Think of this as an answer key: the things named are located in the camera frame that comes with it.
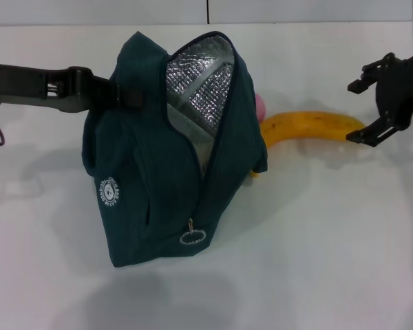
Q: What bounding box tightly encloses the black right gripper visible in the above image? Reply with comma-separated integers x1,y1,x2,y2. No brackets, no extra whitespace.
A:
346,51,413,148

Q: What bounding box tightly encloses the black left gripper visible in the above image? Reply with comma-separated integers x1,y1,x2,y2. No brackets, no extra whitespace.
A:
0,63,145,113

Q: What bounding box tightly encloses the yellow banana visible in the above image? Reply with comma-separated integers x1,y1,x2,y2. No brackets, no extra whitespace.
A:
249,110,366,179

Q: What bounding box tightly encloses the dark teal insulated lunch bag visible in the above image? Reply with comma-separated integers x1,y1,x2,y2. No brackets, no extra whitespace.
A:
81,30,270,269

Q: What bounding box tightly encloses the pink peach toy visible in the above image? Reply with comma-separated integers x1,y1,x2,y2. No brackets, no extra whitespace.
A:
254,94,268,123

